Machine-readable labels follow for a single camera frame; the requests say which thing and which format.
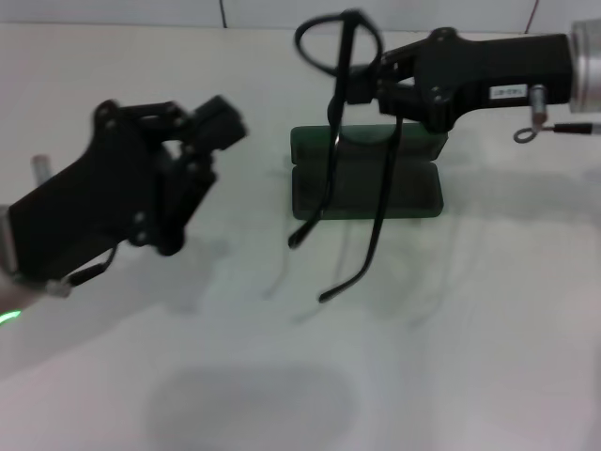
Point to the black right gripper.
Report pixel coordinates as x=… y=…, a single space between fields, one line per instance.
x=469 y=70

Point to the green glasses case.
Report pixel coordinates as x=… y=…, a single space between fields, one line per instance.
x=418 y=188

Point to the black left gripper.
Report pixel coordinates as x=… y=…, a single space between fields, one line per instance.
x=94 y=202

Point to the black glasses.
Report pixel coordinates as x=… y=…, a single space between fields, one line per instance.
x=343 y=75

